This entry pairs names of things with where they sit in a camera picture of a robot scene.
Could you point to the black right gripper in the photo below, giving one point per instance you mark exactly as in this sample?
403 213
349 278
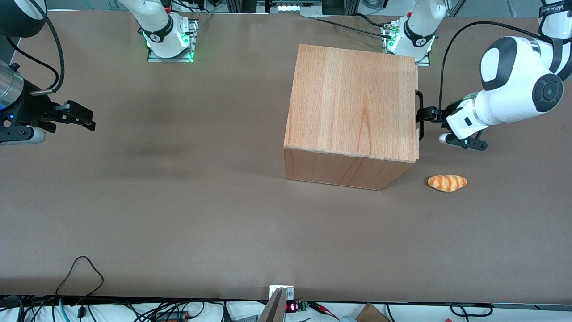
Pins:
30 110

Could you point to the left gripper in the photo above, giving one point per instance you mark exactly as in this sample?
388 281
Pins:
434 112

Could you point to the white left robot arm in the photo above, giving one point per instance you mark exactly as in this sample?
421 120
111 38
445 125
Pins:
514 85

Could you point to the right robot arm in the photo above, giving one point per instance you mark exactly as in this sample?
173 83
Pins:
158 27

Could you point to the orange striped toy bread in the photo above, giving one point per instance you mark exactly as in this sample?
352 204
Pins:
447 183

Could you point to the light wooden cabinet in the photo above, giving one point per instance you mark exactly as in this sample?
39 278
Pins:
353 98

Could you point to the metal rack with lights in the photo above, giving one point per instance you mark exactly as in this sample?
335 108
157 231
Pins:
290 6

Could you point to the brown cardboard box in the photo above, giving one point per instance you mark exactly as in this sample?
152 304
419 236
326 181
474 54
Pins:
371 314

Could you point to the red and black clip leads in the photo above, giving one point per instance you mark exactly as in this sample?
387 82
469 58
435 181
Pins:
319 306

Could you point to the small red digit display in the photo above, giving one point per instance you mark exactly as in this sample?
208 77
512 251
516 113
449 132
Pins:
291 307

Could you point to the brown wooden slat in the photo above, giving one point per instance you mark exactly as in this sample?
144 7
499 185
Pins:
273 308

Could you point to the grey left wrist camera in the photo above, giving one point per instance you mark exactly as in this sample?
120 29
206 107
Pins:
443 138

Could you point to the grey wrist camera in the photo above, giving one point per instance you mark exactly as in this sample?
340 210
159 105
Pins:
31 135
443 138

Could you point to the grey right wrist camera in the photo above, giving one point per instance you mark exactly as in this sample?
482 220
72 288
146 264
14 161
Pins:
31 135

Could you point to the metal base plate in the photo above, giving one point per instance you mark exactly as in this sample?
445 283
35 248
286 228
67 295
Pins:
194 40
424 60

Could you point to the small metal bracket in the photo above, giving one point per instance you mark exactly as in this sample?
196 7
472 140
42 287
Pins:
290 293

